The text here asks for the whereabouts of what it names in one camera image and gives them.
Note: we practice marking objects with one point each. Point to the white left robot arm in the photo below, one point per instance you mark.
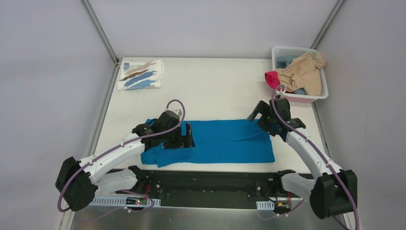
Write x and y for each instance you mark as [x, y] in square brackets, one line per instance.
[80, 181]

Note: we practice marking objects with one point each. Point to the aluminium frame post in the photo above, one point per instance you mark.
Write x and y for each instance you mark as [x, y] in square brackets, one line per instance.
[327, 23]
[99, 30]

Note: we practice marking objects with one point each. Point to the white slotted cable duct right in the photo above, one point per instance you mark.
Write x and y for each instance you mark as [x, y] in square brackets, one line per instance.
[265, 205]

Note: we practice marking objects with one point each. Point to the grey-blue t-shirt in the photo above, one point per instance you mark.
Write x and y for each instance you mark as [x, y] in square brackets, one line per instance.
[284, 61]

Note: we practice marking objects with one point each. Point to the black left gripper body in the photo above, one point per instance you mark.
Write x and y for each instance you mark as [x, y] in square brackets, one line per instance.
[183, 136]

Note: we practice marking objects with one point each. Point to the blue polo shirt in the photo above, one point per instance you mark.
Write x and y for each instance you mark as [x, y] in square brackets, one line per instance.
[217, 141]

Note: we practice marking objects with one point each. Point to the white slotted cable duct left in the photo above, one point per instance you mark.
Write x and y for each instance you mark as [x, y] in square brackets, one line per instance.
[124, 201]

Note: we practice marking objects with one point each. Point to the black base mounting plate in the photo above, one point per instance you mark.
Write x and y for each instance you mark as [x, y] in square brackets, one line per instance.
[235, 190]

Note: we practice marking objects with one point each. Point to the folded white printed t-shirt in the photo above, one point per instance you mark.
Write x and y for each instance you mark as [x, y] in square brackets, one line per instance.
[140, 75]

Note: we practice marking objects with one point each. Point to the aluminium frame post right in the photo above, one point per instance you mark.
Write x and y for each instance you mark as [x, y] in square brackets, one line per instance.
[327, 23]

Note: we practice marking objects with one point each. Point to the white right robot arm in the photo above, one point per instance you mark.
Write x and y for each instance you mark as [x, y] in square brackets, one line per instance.
[332, 191]

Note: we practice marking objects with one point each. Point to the white plastic laundry basket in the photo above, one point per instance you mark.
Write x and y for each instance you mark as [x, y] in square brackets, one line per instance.
[300, 94]

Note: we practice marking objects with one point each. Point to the white slotted cable duct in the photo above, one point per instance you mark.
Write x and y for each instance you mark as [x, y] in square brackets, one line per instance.
[124, 201]
[265, 205]

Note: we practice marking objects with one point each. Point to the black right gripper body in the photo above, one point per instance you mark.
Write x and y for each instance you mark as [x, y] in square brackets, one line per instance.
[263, 117]

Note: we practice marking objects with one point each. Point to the beige t-shirt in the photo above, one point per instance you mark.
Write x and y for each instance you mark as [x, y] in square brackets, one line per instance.
[303, 73]

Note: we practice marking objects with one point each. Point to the pink t-shirt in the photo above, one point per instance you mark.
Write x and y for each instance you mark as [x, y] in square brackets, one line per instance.
[272, 79]

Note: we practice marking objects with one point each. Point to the aluminium frame post left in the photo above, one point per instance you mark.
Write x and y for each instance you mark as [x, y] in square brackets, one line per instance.
[99, 30]

